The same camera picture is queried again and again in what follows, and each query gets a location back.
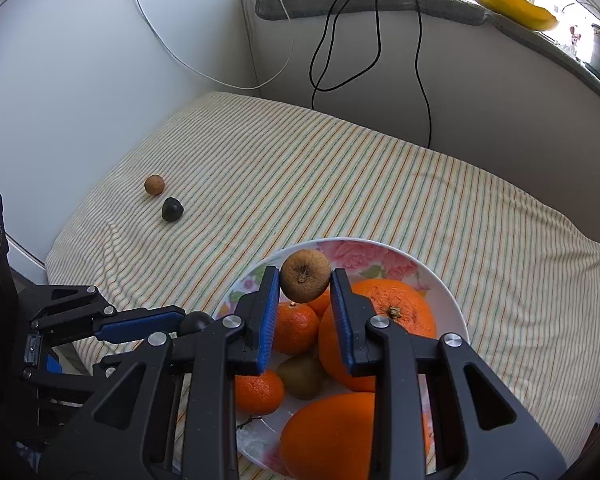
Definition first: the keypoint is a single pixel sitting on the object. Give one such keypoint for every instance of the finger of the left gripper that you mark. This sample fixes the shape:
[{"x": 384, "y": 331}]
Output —
[
  {"x": 136, "y": 356},
  {"x": 138, "y": 324}
]

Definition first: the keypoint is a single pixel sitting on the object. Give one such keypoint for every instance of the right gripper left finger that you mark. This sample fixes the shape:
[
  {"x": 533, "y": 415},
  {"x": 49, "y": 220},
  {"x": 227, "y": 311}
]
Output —
[{"x": 177, "y": 420}]

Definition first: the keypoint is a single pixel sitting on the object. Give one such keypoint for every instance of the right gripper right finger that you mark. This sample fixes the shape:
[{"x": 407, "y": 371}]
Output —
[{"x": 481, "y": 430}]

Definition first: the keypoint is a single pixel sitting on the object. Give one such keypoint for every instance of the small dark plum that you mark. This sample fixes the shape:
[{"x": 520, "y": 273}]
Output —
[{"x": 194, "y": 322}]

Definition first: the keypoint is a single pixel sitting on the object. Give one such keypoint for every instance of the medium orange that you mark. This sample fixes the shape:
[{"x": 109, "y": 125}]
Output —
[{"x": 330, "y": 438}]

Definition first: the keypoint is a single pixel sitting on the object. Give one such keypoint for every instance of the large orange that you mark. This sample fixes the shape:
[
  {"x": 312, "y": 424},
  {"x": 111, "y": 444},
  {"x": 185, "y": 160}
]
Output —
[{"x": 367, "y": 332}]

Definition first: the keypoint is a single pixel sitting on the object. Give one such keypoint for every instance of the mandarin with stem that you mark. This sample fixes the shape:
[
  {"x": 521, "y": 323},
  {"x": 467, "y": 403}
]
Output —
[{"x": 259, "y": 395}]

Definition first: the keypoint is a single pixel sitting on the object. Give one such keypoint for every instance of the small brown round fruit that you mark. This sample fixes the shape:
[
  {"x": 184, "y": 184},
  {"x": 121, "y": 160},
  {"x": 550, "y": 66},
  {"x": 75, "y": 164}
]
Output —
[{"x": 154, "y": 185}]

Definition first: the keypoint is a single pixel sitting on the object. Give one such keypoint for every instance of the small mandarin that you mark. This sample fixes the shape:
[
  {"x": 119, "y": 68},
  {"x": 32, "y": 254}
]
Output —
[{"x": 320, "y": 304}]

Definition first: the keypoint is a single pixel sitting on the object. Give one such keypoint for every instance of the mandarin orange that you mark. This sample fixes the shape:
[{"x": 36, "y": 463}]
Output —
[{"x": 296, "y": 329}]

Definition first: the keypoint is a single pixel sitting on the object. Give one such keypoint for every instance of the small brown kiwi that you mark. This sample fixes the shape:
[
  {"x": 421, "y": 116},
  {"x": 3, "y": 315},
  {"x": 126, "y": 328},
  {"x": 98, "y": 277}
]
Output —
[{"x": 304, "y": 275}]

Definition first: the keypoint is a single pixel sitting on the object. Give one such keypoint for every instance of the green kiwi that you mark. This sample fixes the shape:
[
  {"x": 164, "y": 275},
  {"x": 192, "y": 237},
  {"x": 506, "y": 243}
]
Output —
[{"x": 303, "y": 377}]

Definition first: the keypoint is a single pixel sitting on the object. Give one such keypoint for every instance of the floral white plate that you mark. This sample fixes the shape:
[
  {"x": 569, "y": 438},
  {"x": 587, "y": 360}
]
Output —
[{"x": 363, "y": 260}]

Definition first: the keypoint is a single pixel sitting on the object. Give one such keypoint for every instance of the striped tablecloth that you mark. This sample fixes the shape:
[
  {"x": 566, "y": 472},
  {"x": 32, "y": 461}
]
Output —
[{"x": 257, "y": 176}]

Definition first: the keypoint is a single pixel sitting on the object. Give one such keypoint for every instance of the grey windowsill mat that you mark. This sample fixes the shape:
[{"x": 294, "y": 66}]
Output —
[{"x": 457, "y": 11}]

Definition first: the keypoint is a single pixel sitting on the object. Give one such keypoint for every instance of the yellow bowl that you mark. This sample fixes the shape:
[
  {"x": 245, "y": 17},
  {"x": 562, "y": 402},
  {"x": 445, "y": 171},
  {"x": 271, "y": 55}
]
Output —
[{"x": 523, "y": 12}]

